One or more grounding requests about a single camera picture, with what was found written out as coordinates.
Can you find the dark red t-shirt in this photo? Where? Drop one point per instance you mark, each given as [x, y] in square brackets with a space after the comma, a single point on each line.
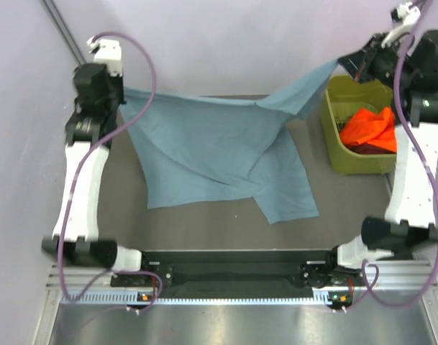
[368, 149]

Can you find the aluminium frame rail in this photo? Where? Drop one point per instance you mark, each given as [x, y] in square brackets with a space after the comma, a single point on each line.
[299, 275]

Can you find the slotted grey cable duct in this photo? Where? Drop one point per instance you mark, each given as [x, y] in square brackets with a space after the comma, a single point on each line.
[107, 297]

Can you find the orange t-shirt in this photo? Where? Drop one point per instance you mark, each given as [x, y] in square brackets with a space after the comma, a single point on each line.
[366, 126]

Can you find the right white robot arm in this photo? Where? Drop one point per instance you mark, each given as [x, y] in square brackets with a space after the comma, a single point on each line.
[409, 223]

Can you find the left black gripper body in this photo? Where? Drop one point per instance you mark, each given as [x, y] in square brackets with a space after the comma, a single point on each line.
[114, 98]

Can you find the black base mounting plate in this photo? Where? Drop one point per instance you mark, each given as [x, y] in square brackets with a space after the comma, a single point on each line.
[241, 289]

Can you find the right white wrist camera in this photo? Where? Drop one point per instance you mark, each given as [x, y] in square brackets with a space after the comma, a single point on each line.
[404, 16]

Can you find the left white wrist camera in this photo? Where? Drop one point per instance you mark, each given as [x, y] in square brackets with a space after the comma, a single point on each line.
[107, 52]

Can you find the light blue t-shirt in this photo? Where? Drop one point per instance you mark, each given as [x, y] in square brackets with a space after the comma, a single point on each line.
[203, 149]

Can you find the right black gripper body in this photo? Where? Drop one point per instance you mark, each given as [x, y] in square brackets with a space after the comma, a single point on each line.
[377, 62]

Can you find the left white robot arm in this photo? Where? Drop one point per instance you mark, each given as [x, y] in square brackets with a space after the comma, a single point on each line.
[75, 239]

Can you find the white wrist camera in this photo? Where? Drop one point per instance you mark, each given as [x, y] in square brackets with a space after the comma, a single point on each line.
[107, 52]
[404, 16]

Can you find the olive green plastic bin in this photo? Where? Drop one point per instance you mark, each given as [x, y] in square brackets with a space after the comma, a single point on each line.
[342, 99]

